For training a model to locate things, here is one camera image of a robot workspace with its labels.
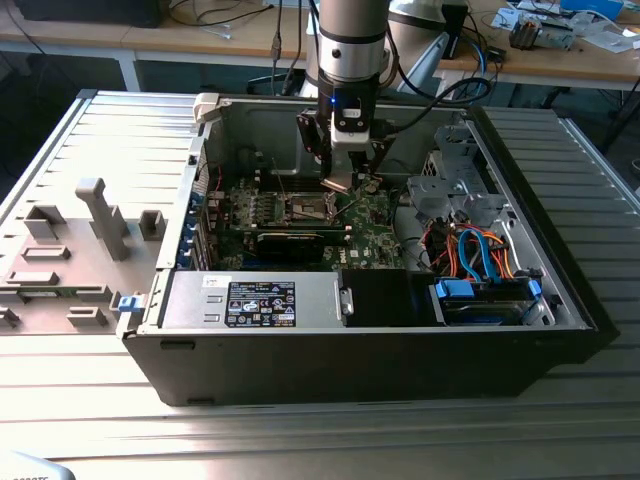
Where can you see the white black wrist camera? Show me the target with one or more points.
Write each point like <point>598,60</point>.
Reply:
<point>350,135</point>

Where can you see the green RAM stick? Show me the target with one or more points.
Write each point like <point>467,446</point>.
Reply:
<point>45,294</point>

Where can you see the wooden desk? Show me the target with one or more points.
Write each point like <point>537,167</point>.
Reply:
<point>550,65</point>
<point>75,37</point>

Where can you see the silver green CPU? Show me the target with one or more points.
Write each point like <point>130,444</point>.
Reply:
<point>337,181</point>

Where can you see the black open PC case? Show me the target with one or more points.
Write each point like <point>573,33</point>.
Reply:
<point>350,370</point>

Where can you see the blue case latch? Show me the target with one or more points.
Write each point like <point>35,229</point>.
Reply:
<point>130,304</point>

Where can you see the silver metal drive cage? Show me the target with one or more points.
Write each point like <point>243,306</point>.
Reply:
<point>440,195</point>

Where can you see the black stand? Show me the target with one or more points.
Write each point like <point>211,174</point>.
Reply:
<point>454,30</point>

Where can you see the hard disk in blue carrier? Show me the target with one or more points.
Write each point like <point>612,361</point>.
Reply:
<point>452,290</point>

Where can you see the black graphics card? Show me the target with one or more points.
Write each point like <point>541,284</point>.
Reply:
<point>290,247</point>

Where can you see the CPU socket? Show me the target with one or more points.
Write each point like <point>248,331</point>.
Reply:
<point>306,207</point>

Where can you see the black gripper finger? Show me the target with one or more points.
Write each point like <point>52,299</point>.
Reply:
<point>312,132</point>
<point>377,150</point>

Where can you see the RAM slot with black clips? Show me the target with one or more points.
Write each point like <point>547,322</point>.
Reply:
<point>305,188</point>

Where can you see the silver coin battery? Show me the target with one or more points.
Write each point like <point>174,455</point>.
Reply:
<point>371,187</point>

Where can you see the blue cardboard box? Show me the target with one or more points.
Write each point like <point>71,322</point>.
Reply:
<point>592,7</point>

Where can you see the black plastic shroud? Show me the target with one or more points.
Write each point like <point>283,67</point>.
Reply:
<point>380,300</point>

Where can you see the beige case latch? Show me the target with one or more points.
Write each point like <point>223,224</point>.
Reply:
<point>205,107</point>

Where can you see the dark CPU cooler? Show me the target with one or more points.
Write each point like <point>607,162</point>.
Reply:
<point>525,32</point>

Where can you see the green motherboard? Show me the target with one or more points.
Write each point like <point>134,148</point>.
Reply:
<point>370,235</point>

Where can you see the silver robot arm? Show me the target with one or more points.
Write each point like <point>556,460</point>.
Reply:
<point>350,30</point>

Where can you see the grey metal drive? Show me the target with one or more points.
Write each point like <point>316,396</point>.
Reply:
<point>556,36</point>

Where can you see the grey power supply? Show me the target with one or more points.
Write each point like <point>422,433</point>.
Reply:
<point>190,300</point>

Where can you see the grey parts rack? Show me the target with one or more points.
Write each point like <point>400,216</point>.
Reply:
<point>75,235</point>

